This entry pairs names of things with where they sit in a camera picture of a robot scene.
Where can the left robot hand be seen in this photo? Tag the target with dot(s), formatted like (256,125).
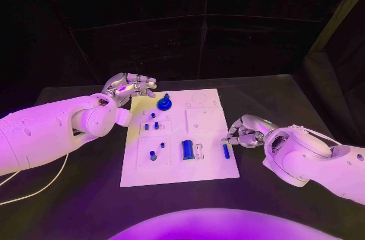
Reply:
(126,85)

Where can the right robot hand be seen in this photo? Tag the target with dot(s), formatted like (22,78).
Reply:
(252,133)

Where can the thin long blue cylinder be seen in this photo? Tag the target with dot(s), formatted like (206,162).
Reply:
(226,151)

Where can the blue gear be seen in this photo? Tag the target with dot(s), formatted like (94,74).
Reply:
(165,105)

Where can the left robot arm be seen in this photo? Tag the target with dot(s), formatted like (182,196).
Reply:
(51,129)

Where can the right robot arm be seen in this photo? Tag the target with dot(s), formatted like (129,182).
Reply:
(314,164)

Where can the white task board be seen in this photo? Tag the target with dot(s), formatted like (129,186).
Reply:
(206,170)

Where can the blue block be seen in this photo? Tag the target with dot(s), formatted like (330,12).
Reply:
(157,125)
(146,127)

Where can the large blue cylinder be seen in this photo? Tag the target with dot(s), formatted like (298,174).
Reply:
(188,150)

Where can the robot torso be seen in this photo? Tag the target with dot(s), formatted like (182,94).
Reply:
(223,226)

